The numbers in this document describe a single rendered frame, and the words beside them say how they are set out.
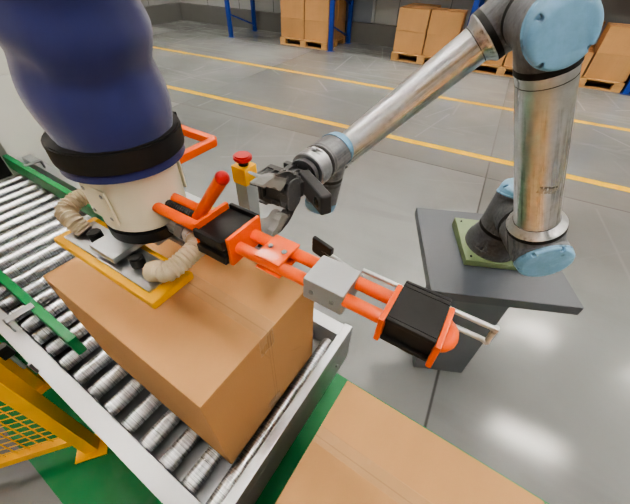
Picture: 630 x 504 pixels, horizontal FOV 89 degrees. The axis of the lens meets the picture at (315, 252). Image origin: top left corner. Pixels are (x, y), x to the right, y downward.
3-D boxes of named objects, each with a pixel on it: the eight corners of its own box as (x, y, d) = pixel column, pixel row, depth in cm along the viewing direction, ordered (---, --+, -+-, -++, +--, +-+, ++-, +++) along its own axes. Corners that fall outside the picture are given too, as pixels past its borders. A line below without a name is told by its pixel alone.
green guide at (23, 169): (10, 168, 199) (0, 154, 193) (28, 161, 206) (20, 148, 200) (185, 274, 138) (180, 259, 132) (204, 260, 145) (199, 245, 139)
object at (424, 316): (372, 339, 46) (378, 318, 42) (391, 304, 50) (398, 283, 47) (430, 369, 43) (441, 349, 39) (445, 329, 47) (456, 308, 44)
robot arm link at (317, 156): (331, 187, 78) (334, 149, 71) (321, 196, 75) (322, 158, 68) (300, 176, 81) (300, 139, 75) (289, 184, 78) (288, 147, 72)
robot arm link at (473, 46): (530, -47, 66) (302, 152, 102) (558, -41, 58) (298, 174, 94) (548, 4, 72) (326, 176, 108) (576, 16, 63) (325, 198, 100)
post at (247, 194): (257, 320, 188) (230, 165, 119) (264, 313, 192) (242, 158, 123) (266, 326, 185) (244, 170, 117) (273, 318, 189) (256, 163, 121)
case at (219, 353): (105, 353, 112) (41, 275, 84) (195, 282, 136) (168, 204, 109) (231, 465, 88) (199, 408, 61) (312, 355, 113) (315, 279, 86)
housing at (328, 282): (301, 297, 51) (301, 278, 48) (323, 271, 55) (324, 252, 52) (339, 317, 49) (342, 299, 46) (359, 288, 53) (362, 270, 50)
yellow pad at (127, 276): (56, 244, 73) (44, 227, 70) (98, 222, 80) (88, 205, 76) (155, 310, 61) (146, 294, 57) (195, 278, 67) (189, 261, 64)
